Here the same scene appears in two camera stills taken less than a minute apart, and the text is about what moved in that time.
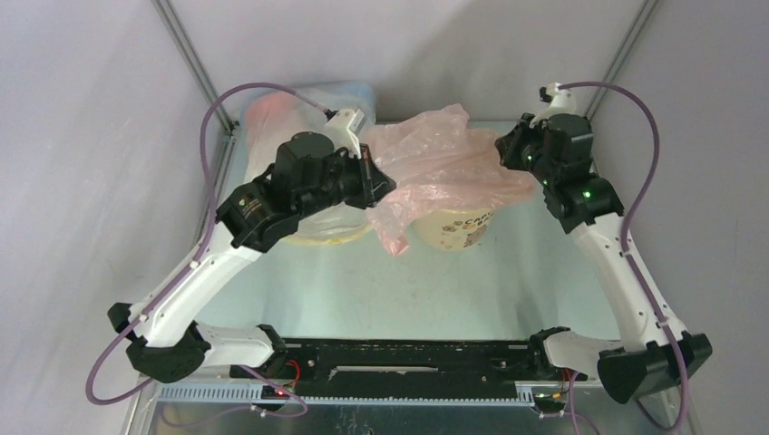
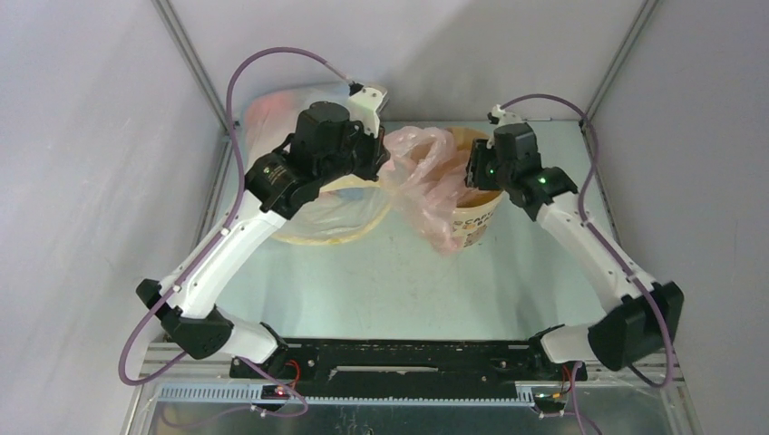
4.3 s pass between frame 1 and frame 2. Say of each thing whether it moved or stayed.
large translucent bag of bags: stayed
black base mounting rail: stayed
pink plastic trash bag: moved
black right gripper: moved
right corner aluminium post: stayed
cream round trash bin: moved
